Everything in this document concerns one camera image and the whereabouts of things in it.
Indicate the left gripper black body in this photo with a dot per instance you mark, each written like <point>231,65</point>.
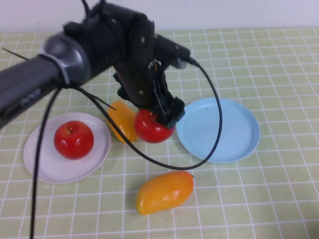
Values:
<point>142,87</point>

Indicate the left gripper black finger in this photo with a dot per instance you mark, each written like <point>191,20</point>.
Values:
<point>172,112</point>
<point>122,93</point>

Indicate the small yellow-orange mango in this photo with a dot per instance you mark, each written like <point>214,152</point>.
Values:
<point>123,117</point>

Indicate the red apple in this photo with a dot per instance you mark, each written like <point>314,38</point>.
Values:
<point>149,132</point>
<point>73,140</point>

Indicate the large orange mango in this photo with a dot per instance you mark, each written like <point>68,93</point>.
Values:
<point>164,191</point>

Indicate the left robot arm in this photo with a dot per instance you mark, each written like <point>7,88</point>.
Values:
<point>25,82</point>

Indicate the light blue round plate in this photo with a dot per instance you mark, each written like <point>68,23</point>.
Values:
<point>236,134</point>

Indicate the white round plate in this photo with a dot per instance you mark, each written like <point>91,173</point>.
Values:
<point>74,171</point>

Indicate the green white-grid tablecloth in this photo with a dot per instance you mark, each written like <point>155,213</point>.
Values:
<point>261,62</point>

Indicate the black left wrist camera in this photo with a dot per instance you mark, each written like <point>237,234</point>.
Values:
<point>172,48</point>

